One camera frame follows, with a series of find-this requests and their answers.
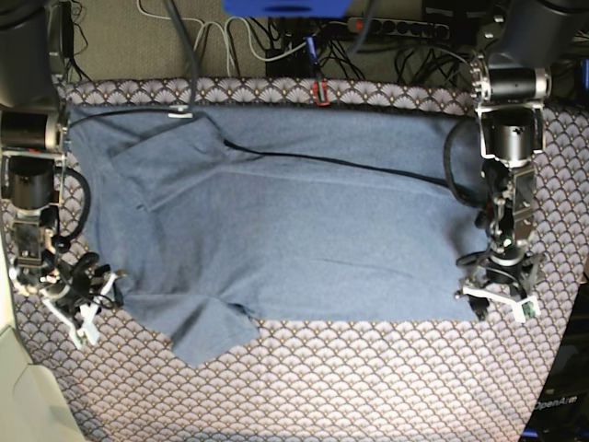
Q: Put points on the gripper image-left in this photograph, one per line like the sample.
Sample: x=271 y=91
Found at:
x=30 y=277

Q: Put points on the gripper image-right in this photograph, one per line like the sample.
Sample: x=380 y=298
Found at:
x=484 y=268

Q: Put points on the blue grey T-shirt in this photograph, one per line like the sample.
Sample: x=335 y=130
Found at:
x=272 y=213

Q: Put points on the black OpenArm base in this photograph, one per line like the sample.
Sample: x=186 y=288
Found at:
x=561 y=412

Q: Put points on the fan patterned table cloth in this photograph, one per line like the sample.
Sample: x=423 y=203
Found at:
x=323 y=380

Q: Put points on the red black clamp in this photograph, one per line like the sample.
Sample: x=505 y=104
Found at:
x=320 y=92

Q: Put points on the black power strip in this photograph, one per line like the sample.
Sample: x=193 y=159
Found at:
x=409 y=29

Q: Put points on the blue box overhead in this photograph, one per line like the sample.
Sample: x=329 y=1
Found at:
x=286 y=8

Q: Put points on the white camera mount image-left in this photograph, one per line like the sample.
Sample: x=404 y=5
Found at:
x=87 y=313

